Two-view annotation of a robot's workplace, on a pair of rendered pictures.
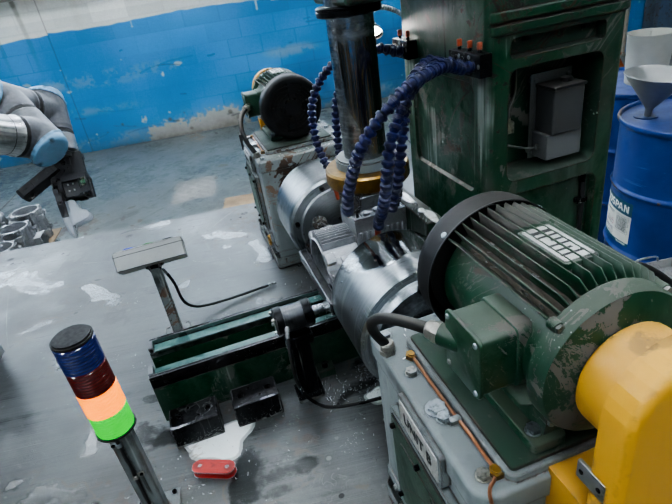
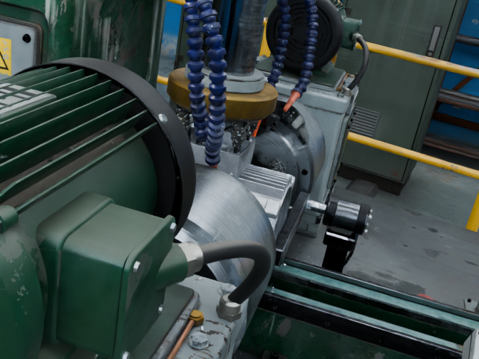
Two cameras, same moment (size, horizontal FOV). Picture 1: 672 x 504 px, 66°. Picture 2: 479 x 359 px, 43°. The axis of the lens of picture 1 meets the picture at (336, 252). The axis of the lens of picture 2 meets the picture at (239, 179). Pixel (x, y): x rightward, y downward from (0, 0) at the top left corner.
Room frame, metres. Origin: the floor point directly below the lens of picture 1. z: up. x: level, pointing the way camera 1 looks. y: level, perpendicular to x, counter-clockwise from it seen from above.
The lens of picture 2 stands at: (1.89, 0.37, 1.48)
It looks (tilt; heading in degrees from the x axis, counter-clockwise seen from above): 23 degrees down; 206
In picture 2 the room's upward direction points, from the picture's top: 11 degrees clockwise
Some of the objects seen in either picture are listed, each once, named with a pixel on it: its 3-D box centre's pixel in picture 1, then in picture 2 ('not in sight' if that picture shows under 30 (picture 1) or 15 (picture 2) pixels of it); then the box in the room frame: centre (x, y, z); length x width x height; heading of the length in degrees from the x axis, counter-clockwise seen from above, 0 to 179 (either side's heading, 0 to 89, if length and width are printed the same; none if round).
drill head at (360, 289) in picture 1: (415, 316); (264, 152); (0.76, -0.13, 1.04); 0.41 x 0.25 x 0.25; 14
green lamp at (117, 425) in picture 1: (111, 416); not in sight; (0.62, 0.40, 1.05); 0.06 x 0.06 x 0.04
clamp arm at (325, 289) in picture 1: (317, 279); (291, 225); (0.98, 0.05, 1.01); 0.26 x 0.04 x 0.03; 14
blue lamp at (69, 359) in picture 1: (78, 351); not in sight; (0.62, 0.40, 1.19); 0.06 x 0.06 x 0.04
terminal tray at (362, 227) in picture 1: (373, 219); (211, 158); (1.05, -0.10, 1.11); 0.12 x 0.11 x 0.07; 104
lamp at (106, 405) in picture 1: (101, 396); not in sight; (0.62, 0.40, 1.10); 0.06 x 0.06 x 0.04
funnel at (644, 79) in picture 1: (654, 101); not in sight; (2.07, -1.41, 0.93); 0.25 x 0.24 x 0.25; 95
